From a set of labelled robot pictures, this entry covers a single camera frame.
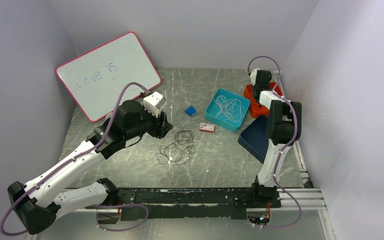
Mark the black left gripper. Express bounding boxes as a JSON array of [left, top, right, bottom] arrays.
[[125, 104, 174, 140]]

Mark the white cable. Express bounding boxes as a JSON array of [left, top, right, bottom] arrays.
[[214, 95, 246, 123]]

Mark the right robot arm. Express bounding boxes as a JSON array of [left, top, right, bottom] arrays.
[[249, 68, 302, 207]]

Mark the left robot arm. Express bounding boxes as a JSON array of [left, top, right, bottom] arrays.
[[7, 94, 173, 235]]

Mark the small blue stamp block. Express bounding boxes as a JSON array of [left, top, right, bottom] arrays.
[[185, 105, 197, 117]]

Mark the orange plastic bin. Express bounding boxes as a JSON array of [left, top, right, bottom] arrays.
[[243, 82, 283, 119]]

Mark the red white small card box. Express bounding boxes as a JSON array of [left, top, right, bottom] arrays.
[[199, 123, 215, 133]]

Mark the light blue plastic bin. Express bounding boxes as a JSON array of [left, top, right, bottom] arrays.
[[205, 88, 250, 133]]

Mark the dark blue plastic bin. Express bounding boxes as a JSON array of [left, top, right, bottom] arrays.
[[237, 115, 269, 164]]

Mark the pink framed whiteboard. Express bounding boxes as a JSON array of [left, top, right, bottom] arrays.
[[55, 32, 162, 122]]

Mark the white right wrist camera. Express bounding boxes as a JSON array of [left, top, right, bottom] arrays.
[[248, 68, 260, 86]]

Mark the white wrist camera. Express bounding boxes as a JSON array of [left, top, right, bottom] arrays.
[[143, 91, 167, 118], [248, 68, 260, 86]]

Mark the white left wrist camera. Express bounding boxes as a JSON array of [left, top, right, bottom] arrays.
[[143, 91, 167, 118]]

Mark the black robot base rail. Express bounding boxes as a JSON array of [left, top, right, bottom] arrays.
[[103, 184, 282, 221]]

